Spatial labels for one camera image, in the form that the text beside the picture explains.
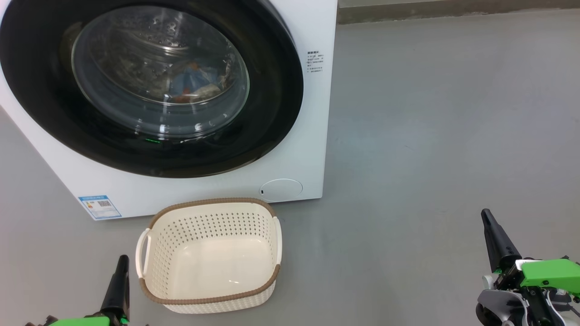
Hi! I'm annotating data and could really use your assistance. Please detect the white front-load washing machine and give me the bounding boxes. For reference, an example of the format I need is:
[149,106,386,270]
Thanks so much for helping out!
[0,0,338,221]

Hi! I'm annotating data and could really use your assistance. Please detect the black round glass washer door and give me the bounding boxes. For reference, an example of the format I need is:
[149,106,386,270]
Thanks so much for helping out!
[0,0,304,178]

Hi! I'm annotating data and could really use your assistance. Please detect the cream perforated laundry basket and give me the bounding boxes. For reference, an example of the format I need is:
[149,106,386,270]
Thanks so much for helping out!
[135,197,283,314]

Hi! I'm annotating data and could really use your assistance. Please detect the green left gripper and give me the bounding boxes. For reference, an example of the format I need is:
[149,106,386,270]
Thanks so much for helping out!
[25,255,150,326]

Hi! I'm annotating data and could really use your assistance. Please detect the round white filter cover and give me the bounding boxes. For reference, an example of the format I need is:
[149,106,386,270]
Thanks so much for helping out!
[259,178,303,202]

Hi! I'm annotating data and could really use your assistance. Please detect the blue bear patterned garment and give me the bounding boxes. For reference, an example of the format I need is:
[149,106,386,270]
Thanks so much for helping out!
[170,63,222,102]

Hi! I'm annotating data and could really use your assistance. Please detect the blue energy label sticker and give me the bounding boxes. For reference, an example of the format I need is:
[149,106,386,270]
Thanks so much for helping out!
[78,195,123,221]

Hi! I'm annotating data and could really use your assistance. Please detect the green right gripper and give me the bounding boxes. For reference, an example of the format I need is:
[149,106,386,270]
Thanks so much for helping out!
[481,208,580,326]

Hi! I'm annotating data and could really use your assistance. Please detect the black text notice sticker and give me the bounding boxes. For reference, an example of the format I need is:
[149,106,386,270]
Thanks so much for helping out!
[307,50,325,73]

